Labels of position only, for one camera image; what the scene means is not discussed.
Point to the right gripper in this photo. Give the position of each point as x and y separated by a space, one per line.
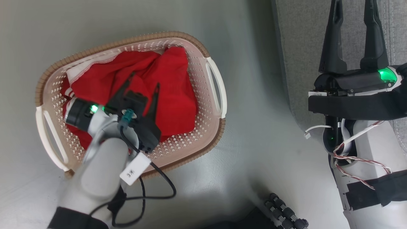
79 114

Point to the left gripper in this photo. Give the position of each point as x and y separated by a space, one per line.
356 82

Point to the red clothing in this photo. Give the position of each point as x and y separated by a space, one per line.
173 95

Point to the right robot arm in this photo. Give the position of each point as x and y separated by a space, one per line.
101 171

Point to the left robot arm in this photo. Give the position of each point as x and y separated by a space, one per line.
375 149

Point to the black tape on arm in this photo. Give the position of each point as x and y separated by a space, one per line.
378 189

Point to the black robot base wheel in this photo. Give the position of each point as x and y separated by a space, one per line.
286 211

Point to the beige perforated laundry basket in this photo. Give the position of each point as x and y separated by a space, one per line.
197 133

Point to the small white gripper label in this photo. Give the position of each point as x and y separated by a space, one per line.
318 94

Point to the white garment with stitched edge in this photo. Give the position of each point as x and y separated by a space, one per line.
83 68

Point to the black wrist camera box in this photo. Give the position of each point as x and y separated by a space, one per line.
135 101

